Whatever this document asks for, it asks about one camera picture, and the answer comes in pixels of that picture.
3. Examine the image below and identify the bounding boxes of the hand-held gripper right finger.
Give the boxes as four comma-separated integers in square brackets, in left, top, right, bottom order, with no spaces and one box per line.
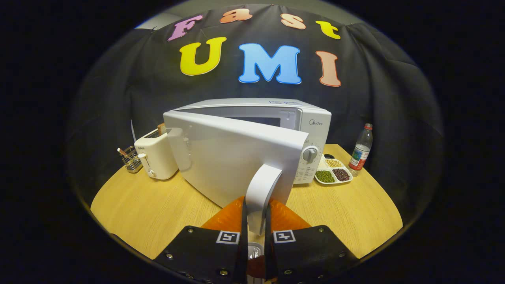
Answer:
[265,198,359,284]

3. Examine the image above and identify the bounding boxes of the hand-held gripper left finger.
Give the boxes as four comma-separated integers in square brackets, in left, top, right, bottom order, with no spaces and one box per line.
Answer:
[154,196,248,284]

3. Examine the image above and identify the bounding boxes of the white toaster oven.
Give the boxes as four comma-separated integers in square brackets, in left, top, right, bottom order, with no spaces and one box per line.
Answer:
[163,98,332,236]

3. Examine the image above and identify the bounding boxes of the cream pop-up toaster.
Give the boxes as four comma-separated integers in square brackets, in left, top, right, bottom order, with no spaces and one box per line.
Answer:
[134,127,179,180]

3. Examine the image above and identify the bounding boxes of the white divided dish of beans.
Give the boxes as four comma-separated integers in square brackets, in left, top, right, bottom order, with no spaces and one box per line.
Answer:
[314,155,353,185]

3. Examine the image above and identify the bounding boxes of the clear plastic water bottle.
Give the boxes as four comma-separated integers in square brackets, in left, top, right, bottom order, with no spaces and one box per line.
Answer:
[349,123,373,177]

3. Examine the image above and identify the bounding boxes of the black backdrop cloth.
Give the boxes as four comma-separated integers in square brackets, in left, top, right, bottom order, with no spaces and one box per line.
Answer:
[67,4,444,221]

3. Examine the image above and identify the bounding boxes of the wire mesh basket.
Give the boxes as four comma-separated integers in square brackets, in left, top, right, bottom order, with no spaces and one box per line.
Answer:
[117,146,143,174]

